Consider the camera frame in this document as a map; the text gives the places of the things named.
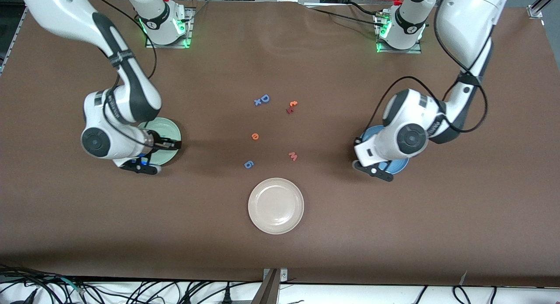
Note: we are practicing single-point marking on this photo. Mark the beige plate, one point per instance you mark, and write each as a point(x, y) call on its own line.
point(275, 206)

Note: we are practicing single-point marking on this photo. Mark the black power plug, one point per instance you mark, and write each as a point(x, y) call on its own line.
point(226, 297)

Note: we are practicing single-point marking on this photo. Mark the blue plate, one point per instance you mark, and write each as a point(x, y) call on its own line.
point(400, 166)

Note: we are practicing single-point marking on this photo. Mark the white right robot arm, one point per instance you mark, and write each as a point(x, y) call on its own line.
point(57, 11)

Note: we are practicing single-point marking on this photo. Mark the light green plate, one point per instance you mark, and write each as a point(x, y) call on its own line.
point(168, 128)

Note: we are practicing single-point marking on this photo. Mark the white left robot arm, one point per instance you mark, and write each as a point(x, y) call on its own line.
point(463, 19)

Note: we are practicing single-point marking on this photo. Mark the silver table edge bracket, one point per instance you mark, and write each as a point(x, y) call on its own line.
point(269, 291)

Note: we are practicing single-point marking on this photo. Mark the blue foam letter g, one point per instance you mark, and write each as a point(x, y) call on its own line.
point(249, 164)

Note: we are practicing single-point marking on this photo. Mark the blue foam letter D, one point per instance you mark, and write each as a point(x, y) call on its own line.
point(265, 98)

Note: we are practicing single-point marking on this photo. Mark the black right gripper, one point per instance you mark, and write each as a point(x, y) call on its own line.
point(162, 143)

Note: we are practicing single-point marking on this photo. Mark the pink foam letter w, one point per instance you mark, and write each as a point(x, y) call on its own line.
point(292, 156)

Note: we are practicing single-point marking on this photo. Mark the aluminium frame rail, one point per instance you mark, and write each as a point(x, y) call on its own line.
point(11, 41)
point(542, 4)

